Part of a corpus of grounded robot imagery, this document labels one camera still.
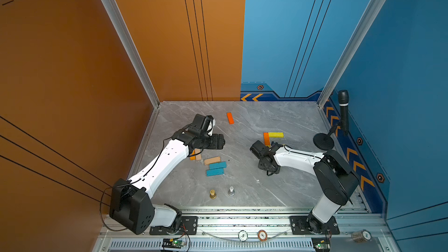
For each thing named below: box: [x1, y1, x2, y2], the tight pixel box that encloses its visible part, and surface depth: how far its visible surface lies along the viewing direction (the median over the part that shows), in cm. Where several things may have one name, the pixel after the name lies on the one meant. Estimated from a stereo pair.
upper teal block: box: [208, 161, 227, 170], surface depth 93 cm
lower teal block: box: [205, 168, 225, 177], surface depth 90 cm
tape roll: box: [351, 229, 373, 243], surface depth 67 cm
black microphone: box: [337, 89, 350, 137], surface depth 82 cm
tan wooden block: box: [204, 156, 222, 166], surface depth 94 cm
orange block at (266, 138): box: [263, 131, 271, 146], surface depth 104 cm
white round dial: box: [238, 229, 249, 243], surface depth 72 cm
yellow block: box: [268, 131, 285, 139], surface depth 105 cm
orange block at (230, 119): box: [226, 112, 235, 125], surface depth 114 cm
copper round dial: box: [257, 229, 268, 242], surface depth 73 cm
